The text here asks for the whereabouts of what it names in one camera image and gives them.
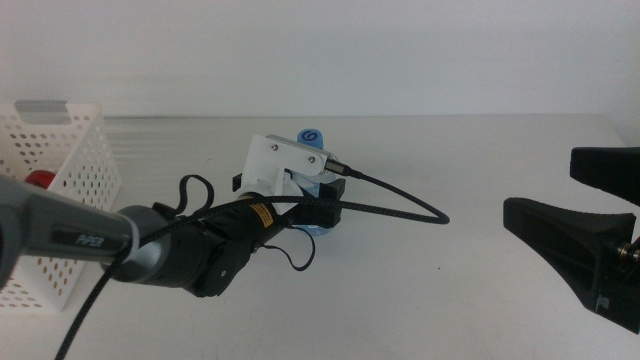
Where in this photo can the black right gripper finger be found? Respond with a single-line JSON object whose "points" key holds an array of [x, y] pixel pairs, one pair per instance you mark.
{"points": [[560, 235], [605, 170]]}

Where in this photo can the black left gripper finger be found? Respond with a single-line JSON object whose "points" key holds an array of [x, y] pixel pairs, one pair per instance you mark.
{"points": [[325, 212], [238, 182]]}

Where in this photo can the white perforated plastic basket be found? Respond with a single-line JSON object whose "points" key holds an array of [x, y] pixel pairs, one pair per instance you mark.
{"points": [[75, 145]]}

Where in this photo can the clear water bottle blue cap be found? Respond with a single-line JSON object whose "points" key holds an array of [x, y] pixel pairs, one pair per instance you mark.
{"points": [[310, 137]]}

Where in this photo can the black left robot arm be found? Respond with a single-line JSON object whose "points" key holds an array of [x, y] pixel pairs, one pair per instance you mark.
{"points": [[175, 250]]}

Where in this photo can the yellow tea bottle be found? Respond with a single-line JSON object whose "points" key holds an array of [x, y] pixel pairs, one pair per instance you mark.
{"points": [[35, 180]]}

